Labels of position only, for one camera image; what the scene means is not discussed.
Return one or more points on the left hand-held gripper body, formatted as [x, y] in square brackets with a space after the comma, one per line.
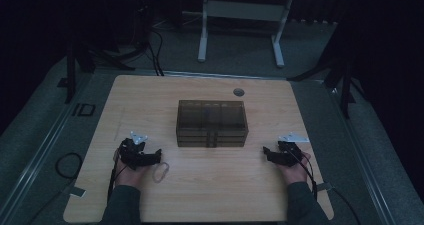
[131, 153]

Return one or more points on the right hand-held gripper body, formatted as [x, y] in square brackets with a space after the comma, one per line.
[288, 155]

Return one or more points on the smoky transparent drawer box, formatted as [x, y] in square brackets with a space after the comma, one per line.
[211, 120]

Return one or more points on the person's right hand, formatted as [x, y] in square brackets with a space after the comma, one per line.
[296, 175]

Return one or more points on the person's left hand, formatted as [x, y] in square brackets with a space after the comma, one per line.
[128, 178]

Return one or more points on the grey tape piece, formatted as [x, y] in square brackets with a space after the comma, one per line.
[323, 186]
[77, 192]

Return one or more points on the grey round table grommet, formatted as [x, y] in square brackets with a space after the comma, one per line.
[238, 92]

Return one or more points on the black metal stand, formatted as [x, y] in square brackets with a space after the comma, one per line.
[346, 91]
[70, 75]

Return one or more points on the dark equipment tower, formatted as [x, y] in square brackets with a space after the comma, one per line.
[143, 15]

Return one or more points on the metal floor rail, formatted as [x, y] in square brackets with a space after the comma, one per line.
[200, 74]
[40, 155]
[360, 151]

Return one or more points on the white desk frame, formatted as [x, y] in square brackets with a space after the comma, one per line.
[245, 10]

